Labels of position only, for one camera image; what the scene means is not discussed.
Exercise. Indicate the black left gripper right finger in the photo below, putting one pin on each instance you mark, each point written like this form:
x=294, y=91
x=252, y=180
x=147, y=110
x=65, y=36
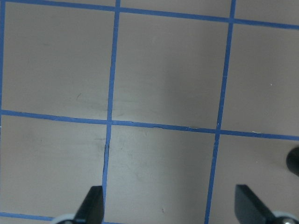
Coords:
x=249, y=209

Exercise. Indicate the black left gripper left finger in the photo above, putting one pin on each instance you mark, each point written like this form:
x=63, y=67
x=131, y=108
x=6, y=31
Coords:
x=91, y=211

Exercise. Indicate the dark wine bottle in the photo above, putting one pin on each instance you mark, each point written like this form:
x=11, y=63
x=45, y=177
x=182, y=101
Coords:
x=292, y=161

